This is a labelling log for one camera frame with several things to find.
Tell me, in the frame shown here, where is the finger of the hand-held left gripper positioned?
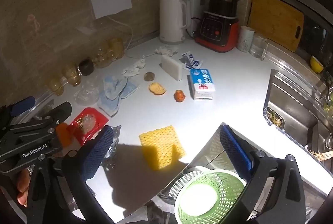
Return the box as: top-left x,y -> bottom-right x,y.
34,101 -> 73,127
0,96 -> 36,124

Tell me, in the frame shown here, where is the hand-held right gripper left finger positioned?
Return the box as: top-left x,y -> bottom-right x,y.
26,125 -> 123,224

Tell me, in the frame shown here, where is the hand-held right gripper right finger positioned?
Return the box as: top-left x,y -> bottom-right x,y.
220,125 -> 306,224

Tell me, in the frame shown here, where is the red snack packet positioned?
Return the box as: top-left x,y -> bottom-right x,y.
66,107 -> 110,146

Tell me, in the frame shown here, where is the green mesh basket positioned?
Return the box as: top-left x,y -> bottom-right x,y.
174,165 -> 247,224

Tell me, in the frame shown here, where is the blue white milk carton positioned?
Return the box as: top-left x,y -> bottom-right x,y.
189,68 -> 216,101

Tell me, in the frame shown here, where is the person's left hand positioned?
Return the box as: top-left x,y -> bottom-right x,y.
16,168 -> 31,208

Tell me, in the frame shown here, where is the silver foil wrapper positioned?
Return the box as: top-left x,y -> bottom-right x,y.
103,125 -> 121,168

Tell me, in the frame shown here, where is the orange plastic wrapper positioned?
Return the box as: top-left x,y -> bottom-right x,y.
56,122 -> 75,148

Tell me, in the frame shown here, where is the amber glass cup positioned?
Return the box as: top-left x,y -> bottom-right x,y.
109,37 -> 126,59
47,75 -> 65,96
62,63 -> 82,87
94,47 -> 115,69

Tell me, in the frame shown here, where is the clear plastic bag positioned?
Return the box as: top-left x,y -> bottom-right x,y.
74,81 -> 101,106

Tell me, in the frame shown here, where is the blue face mask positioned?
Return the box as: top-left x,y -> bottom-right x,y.
103,75 -> 128,99
97,81 -> 141,118

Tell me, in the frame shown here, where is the dark round jar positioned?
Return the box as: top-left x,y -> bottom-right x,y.
78,57 -> 94,76

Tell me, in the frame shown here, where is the sink drain strainer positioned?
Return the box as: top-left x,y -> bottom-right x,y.
268,108 -> 285,127

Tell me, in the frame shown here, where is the yellow foam fruit net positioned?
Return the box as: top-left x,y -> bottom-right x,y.
139,124 -> 186,171

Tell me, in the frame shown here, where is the stainless steel sink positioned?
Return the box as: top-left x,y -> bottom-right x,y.
263,69 -> 333,157

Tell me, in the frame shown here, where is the small orange fruit scrap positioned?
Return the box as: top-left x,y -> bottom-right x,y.
174,90 -> 186,103

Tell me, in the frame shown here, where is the yellow peel piece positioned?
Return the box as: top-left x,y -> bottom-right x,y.
149,83 -> 166,95

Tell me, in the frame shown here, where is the straw scrub brush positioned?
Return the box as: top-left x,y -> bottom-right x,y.
311,150 -> 333,162

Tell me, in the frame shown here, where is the torn blue white carton piece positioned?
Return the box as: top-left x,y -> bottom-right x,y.
180,51 -> 196,65
184,59 -> 204,71

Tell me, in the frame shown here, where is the white sponge block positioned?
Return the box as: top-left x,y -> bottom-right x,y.
161,55 -> 184,81

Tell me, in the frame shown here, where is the clear glass cup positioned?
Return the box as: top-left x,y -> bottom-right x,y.
249,33 -> 270,61

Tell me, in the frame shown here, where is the white patterned mug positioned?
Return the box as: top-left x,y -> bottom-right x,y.
236,25 -> 255,53

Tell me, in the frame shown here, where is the yellow bowl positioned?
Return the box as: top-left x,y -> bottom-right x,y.
309,55 -> 325,74

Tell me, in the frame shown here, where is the black red blender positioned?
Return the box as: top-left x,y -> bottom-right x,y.
195,0 -> 248,54

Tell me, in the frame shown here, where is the wooden cutting board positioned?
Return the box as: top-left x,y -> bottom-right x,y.
247,0 -> 305,53

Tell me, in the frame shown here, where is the white electric kettle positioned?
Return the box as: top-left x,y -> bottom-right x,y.
159,0 -> 191,45

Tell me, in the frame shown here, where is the white power cable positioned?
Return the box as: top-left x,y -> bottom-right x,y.
107,15 -> 167,59

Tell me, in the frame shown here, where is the white wall outlet cover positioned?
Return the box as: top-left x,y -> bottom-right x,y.
88,0 -> 133,20

